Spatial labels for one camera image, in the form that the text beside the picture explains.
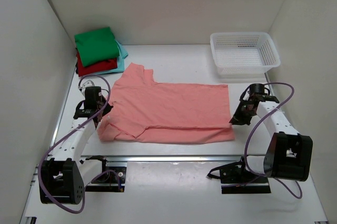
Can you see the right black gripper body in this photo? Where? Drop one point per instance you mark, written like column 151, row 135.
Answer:
column 247, row 112

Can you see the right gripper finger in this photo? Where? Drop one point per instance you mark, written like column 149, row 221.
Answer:
column 241, row 119
column 237, row 112

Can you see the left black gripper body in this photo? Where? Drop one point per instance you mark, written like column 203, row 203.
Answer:
column 102, row 103

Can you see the pink t shirt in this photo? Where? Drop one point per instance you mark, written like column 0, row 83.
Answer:
column 146, row 111

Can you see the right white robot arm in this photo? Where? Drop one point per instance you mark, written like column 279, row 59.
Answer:
column 289, row 152

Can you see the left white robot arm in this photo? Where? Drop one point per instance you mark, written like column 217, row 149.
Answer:
column 64, row 174

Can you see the red folded t shirt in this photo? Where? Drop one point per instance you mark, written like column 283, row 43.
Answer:
column 101, row 66

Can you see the teal folded t shirt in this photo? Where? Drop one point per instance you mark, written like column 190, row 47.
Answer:
column 120, row 61

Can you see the white plastic basket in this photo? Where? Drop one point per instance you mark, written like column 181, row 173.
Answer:
column 243, row 54

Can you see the green folded t shirt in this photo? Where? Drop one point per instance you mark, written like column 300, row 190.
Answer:
column 96, row 46

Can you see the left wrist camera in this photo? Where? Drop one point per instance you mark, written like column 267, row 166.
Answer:
column 93, row 97

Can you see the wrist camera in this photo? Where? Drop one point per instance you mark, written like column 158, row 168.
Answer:
column 258, row 90
column 93, row 97

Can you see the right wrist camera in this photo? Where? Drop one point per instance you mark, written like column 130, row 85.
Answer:
column 258, row 90

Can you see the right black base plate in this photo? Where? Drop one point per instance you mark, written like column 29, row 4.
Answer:
column 235, row 179

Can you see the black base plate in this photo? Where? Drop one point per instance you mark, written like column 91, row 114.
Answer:
column 235, row 179
column 112, row 181

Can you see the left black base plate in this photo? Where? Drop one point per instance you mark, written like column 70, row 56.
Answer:
column 112, row 181

